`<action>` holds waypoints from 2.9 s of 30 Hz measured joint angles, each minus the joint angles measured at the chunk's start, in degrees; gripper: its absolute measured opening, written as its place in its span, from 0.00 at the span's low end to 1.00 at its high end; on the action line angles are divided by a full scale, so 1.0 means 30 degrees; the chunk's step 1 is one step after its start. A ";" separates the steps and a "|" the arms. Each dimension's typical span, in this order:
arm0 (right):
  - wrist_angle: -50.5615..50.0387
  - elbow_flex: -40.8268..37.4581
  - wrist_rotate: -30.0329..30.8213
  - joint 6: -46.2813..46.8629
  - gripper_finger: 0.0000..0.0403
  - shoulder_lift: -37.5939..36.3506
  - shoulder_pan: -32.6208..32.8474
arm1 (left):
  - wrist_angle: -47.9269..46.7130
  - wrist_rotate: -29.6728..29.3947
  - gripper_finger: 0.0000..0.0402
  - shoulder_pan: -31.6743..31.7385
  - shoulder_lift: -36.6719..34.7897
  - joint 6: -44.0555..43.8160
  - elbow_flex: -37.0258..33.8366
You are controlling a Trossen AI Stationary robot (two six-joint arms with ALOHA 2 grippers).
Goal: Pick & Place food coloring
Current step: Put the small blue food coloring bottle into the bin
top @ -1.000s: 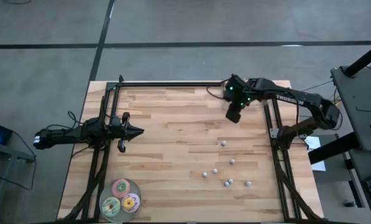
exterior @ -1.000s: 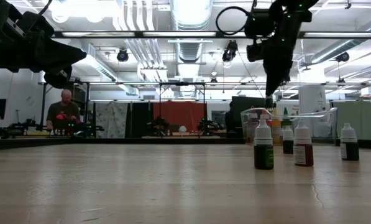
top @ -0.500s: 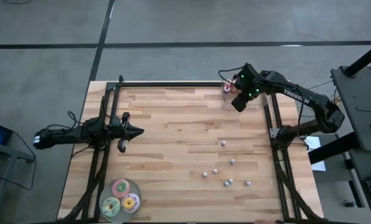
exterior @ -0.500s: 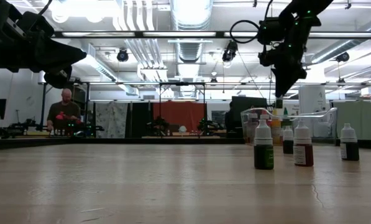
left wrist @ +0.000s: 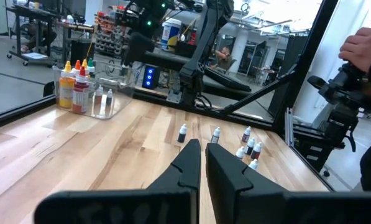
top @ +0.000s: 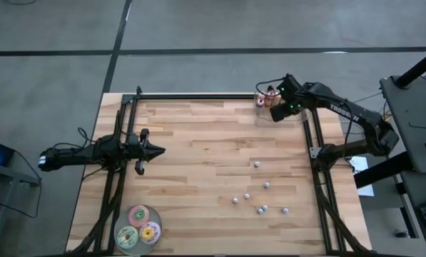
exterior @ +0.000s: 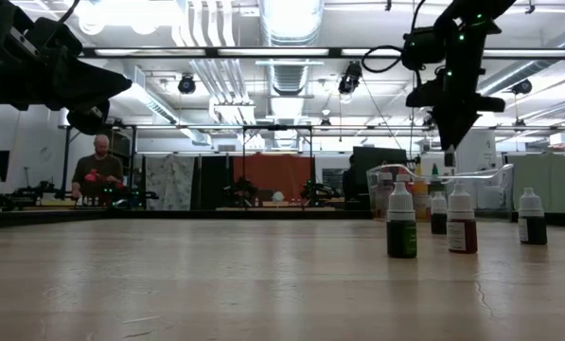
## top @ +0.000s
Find grey side table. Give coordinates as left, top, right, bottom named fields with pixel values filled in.
left=400, top=170, right=426, bottom=257

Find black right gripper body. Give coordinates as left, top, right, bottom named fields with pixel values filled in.
left=268, top=74, right=308, bottom=122

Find black aluminium rig frame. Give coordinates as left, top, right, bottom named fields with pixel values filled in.
left=68, top=85, right=372, bottom=257

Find purple frosted donut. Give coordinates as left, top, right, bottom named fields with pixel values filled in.
left=138, top=221, right=162, bottom=246

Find dark grey desk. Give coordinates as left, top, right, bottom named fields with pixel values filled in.
left=378, top=73, right=426, bottom=174

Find pink frosted donut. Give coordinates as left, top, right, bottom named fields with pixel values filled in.
left=128, top=204, right=151, bottom=228

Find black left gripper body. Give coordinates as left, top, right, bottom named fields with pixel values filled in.
left=126, top=128, right=150, bottom=175

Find black desk leg beam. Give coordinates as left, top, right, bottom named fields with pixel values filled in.
left=353, top=151, right=413, bottom=189

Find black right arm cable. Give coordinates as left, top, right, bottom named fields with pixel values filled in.
left=255, top=76, right=287, bottom=96

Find clear round plate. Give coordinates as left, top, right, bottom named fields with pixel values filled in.
left=113, top=204, right=163, bottom=256

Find black desk pole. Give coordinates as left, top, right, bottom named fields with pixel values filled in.
left=394, top=46, right=426, bottom=89

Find black controller box blue lights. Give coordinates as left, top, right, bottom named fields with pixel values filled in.
left=0, top=137, right=16, bottom=167

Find green frosted donut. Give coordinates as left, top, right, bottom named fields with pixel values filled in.
left=116, top=225, right=140, bottom=250

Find grey equipment stand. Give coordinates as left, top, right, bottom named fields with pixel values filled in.
left=0, top=160, right=42, bottom=188

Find clear plastic bin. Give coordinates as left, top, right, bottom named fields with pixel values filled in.
left=254, top=91, right=313, bottom=129

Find white paper sheet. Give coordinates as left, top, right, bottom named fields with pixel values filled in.
left=348, top=155, right=376, bottom=198

